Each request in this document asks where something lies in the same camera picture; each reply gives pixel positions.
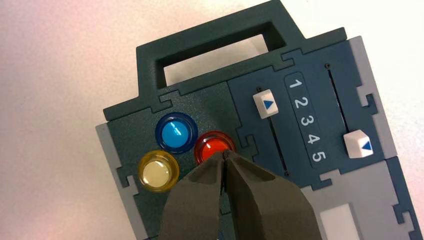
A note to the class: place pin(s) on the red round push button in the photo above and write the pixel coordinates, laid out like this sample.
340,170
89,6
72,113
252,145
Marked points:
212,147

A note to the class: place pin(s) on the blue round push button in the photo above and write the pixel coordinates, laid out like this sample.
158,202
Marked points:
176,133

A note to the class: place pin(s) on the yellow round push button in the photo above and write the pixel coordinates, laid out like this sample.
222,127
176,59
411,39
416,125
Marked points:
158,171

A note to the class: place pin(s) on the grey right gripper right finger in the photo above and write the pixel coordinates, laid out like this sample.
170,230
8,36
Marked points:
265,208

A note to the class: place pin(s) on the blue grey control box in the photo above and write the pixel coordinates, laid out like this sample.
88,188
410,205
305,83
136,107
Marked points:
198,66

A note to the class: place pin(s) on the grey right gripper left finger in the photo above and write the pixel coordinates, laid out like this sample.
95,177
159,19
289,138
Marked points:
195,205

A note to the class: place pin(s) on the white rectangular panel plate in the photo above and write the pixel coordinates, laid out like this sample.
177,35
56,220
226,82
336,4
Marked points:
338,222

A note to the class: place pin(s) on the white slider knob blue arrow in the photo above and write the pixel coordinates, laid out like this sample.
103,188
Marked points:
265,103
358,144

